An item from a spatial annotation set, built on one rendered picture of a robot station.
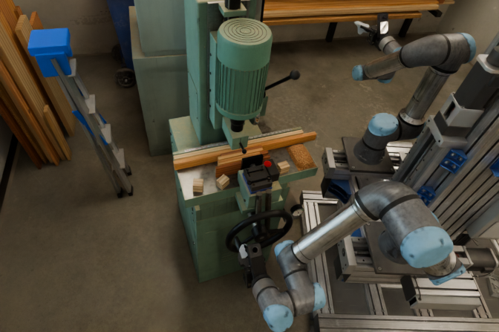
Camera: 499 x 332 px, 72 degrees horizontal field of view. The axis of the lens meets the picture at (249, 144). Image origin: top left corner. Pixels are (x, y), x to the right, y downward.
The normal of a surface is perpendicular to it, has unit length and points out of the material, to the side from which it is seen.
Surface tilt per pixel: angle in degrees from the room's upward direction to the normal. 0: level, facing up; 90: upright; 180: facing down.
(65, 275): 0
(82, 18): 90
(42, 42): 0
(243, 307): 0
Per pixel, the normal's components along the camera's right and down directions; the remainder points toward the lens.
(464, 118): 0.00, 0.74
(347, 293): 0.09, -0.67
